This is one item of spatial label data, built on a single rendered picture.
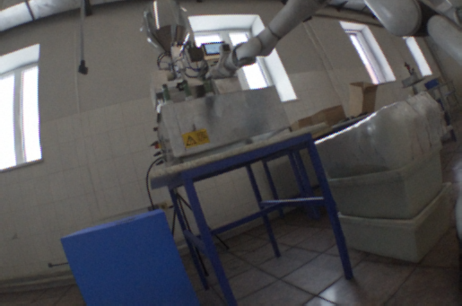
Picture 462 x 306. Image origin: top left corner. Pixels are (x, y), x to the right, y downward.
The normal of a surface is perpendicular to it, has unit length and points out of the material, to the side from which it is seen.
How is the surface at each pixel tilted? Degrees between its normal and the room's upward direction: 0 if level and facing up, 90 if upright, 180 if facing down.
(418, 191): 96
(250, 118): 90
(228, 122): 90
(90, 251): 90
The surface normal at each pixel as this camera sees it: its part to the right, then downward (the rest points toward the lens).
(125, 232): 0.32, -0.28
